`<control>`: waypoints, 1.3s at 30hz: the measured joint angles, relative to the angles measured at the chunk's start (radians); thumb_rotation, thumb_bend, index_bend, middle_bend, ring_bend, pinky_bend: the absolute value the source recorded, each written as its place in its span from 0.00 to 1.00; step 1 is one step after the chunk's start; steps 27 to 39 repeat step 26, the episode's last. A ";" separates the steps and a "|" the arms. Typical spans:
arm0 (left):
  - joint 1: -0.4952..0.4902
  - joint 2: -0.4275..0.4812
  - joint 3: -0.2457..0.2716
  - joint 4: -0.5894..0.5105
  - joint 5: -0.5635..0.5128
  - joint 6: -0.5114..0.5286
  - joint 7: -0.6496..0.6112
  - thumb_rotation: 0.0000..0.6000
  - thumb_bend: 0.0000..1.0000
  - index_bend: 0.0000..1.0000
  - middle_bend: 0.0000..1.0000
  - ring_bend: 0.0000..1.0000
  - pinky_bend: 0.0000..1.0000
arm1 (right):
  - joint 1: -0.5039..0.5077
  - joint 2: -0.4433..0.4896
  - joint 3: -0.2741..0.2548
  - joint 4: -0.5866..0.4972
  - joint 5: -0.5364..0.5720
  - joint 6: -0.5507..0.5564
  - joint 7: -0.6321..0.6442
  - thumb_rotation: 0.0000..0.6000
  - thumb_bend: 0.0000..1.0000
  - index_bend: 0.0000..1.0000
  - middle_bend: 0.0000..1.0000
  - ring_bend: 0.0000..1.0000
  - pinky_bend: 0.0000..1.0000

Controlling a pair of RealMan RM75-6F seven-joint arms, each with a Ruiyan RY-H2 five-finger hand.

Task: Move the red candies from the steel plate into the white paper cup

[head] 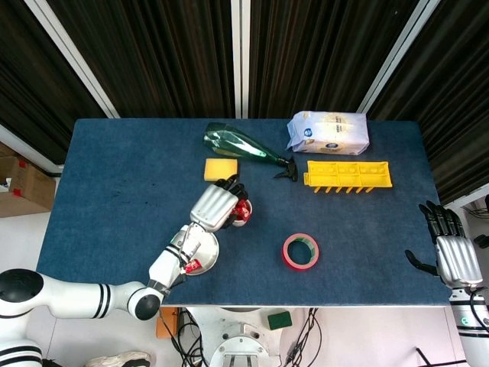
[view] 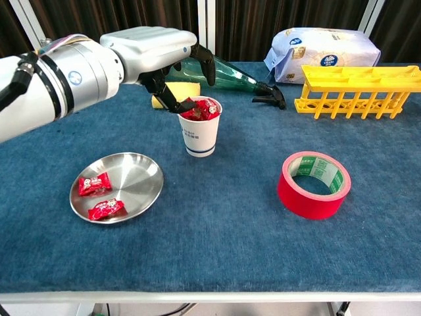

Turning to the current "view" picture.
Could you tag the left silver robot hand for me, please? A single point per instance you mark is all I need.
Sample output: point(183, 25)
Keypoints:
point(151, 49)

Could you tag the red candy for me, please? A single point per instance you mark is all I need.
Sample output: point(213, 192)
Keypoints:
point(210, 107)
point(94, 184)
point(199, 113)
point(188, 113)
point(107, 209)

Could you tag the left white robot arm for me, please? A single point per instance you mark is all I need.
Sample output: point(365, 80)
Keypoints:
point(33, 95)

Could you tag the white paper cup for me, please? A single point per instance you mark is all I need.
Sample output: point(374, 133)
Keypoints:
point(199, 135)

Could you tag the silver metal plate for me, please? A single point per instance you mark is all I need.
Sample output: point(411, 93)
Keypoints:
point(138, 174)

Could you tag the black pleated curtain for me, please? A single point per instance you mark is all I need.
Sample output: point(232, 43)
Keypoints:
point(401, 29)
point(246, 26)
point(115, 14)
point(10, 26)

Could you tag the yellow sponge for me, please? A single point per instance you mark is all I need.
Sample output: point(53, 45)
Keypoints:
point(184, 89)

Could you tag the green spray bottle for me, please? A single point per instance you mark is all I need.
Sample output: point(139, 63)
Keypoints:
point(237, 75)

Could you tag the white blue tissue pack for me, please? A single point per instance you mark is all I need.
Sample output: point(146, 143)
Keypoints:
point(312, 49)

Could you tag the blue table cloth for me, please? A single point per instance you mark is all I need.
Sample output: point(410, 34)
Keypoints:
point(230, 230)

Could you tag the red tape roll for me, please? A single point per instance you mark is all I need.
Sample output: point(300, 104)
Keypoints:
point(296, 197)

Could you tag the yellow plastic rack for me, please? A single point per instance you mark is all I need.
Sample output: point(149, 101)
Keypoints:
point(361, 88)

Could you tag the white metal frame post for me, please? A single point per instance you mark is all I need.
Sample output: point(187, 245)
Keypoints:
point(31, 26)
point(370, 18)
point(206, 16)

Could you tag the grey metal table frame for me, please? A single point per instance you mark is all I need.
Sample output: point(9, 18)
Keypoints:
point(230, 296)

